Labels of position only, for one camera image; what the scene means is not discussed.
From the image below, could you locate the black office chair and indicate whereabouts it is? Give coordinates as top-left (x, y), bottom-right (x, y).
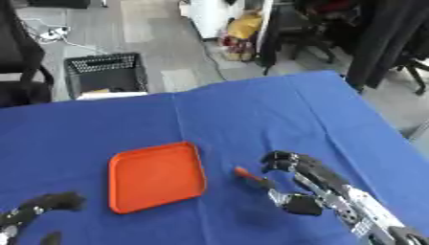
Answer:
top-left (0, 0), bottom-right (57, 108)

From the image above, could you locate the orange square tray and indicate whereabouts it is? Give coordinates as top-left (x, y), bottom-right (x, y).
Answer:
top-left (107, 141), bottom-right (208, 215)

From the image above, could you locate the white cabinet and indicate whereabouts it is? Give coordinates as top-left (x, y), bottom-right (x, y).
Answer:
top-left (179, 0), bottom-right (275, 40)

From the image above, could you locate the small orange stick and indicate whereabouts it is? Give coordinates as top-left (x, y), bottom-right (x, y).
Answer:
top-left (233, 166), bottom-right (261, 182)

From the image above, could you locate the black hanging cloth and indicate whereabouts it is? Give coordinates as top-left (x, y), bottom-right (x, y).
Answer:
top-left (343, 0), bottom-right (429, 96)

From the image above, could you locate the yellow bag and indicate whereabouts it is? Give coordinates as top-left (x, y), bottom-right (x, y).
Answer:
top-left (224, 11), bottom-right (265, 41)

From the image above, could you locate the black plastic crate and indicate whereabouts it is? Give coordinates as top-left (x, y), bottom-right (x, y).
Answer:
top-left (61, 52), bottom-right (151, 100)

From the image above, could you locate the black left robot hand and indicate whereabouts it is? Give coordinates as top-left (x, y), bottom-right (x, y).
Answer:
top-left (0, 190), bottom-right (89, 245)

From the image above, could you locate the white power strip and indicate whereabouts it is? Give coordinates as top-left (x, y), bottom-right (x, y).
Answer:
top-left (36, 27), bottom-right (73, 42)

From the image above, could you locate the white sheet in crate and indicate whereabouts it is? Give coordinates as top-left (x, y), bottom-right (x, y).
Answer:
top-left (74, 91), bottom-right (149, 100)

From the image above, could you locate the black chair with legs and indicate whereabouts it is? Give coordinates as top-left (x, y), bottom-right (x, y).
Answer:
top-left (260, 0), bottom-right (359, 77)

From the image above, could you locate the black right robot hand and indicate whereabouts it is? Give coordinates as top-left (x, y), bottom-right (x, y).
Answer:
top-left (253, 150), bottom-right (355, 218)

